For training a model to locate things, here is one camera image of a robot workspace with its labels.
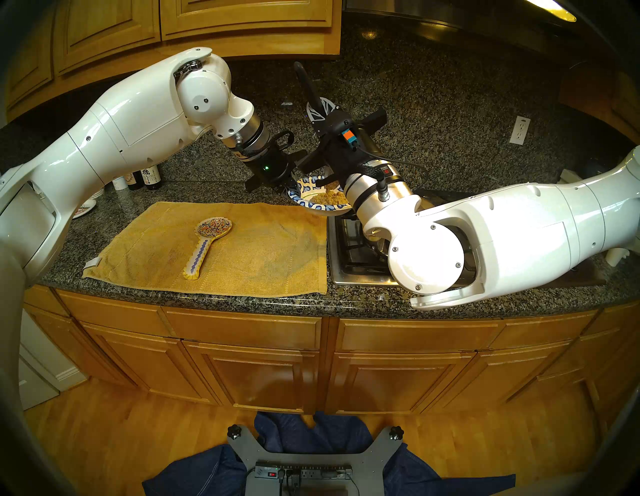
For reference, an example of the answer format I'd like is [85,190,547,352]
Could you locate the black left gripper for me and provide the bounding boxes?
[240,150,307,197]

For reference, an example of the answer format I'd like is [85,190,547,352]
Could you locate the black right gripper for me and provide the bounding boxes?
[296,97,388,183]

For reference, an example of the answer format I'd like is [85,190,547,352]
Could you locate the blue white paper bowl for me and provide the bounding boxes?
[289,175,353,217]

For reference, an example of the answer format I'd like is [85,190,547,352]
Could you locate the colourful ceramic spoon rest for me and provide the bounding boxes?
[182,216,233,281]

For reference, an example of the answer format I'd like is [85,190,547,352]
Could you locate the yellow terry towel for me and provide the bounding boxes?
[82,201,328,299]

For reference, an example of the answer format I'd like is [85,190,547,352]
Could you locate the black gas stovetop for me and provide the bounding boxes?
[327,190,608,288]

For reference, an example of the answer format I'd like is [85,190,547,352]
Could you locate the stainless steel saucepan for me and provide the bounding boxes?
[347,212,393,258]

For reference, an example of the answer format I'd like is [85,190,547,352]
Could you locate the dark range hood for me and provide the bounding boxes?
[342,0,581,56]

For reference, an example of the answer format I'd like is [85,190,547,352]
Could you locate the wooden base cabinets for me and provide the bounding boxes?
[20,282,640,416]

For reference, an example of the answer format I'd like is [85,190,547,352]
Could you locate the blue denim cloth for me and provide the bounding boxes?
[142,411,517,496]

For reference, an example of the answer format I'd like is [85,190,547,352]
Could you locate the range hood lamp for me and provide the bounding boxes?
[525,0,577,23]

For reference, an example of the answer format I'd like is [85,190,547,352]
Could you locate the dark grey kettle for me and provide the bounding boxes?
[582,159,616,178]

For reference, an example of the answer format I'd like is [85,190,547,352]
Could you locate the grey power strip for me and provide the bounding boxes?
[254,464,354,482]

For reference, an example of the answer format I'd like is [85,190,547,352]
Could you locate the white panel door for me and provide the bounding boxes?
[17,307,88,411]

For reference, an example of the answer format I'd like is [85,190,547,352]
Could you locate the black cable with metal plug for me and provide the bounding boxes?
[350,145,431,202]

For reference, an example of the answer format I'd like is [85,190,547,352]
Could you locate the light wooden wall cabinet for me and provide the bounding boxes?
[0,0,343,123]

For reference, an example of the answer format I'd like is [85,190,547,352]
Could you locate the white wall outlet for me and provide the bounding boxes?
[509,115,532,146]

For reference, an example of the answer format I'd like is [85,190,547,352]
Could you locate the grey robot base frame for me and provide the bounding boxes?
[227,425,405,496]

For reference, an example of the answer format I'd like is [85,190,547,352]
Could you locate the dark wooden wall cabinet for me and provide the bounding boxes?
[557,65,640,146]

